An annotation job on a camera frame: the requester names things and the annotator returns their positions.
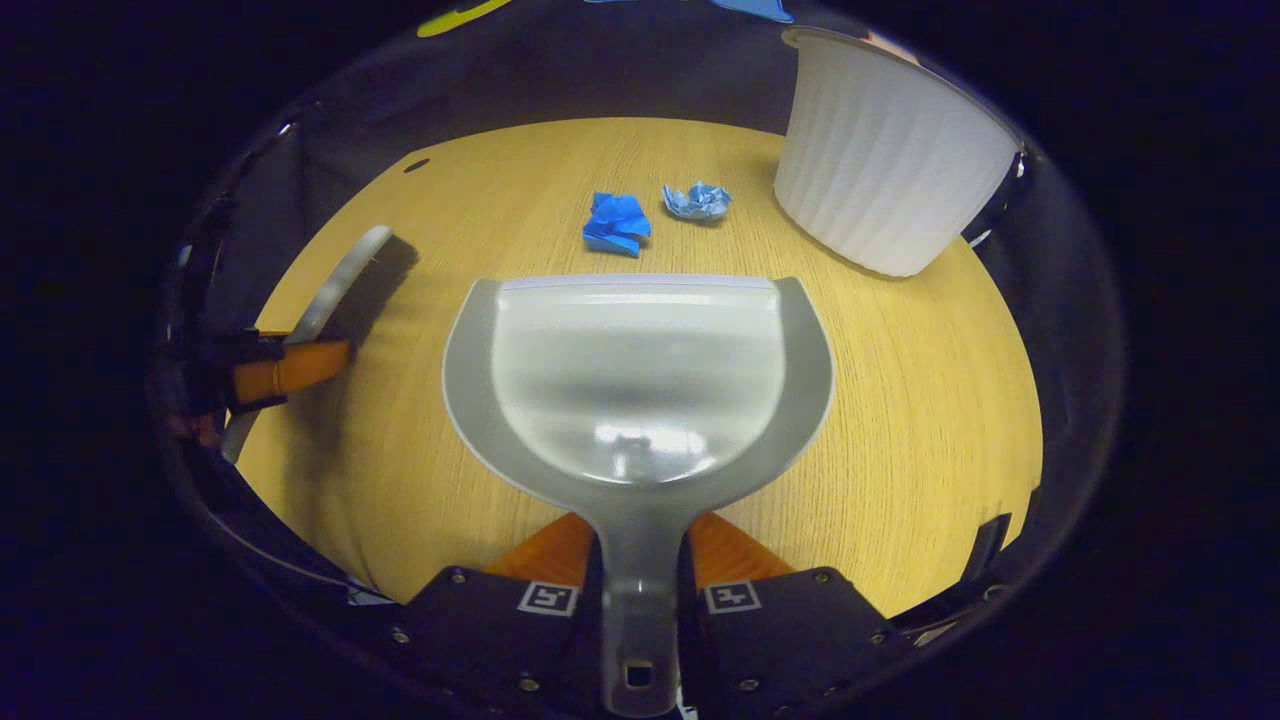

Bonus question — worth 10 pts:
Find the grey plastic dustpan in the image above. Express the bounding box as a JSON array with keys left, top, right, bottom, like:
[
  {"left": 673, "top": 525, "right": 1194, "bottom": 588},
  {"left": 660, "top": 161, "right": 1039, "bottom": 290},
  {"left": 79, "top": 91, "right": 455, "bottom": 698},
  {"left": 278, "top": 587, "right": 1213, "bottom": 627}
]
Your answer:
[{"left": 442, "top": 273, "right": 836, "bottom": 719}]

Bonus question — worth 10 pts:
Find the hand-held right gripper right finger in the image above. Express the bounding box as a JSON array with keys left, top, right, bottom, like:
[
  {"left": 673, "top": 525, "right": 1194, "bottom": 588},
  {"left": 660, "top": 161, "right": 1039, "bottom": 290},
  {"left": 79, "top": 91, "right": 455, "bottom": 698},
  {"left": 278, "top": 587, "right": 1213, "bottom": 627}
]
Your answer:
[{"left": 680, "top": 513, "right": 917, "bottom": 720}]

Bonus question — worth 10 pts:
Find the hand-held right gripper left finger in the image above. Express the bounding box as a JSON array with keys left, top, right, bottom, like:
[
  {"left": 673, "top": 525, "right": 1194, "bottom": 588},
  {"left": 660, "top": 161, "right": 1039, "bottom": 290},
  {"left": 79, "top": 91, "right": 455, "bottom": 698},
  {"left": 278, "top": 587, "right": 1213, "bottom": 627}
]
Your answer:
[{"left": 395, "top": 513, "right": 607, "bottom": 720}]

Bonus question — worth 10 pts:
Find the dark blue paper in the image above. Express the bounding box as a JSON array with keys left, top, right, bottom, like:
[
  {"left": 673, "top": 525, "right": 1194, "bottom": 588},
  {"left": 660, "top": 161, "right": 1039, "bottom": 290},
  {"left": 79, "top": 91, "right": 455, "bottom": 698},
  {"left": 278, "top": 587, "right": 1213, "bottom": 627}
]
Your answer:
[{"left": 583, "top": 192, "right": 652, "bottom": 258}]

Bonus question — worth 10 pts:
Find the light blue paper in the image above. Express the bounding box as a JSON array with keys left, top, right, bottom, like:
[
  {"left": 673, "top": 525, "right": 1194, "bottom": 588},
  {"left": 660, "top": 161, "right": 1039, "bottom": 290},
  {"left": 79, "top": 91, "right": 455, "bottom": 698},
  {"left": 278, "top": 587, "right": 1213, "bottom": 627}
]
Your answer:
[{"left": 662, "top": 181, "right": 732, "bottom": 223}]

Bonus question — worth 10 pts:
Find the small grey broom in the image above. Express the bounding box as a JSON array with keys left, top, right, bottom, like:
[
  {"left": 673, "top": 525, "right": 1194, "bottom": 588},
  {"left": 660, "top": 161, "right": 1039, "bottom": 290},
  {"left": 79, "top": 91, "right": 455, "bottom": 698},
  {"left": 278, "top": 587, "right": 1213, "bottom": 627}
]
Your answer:
[{"left": 220, "top": 225, "right": 421, "bottom": 464}]

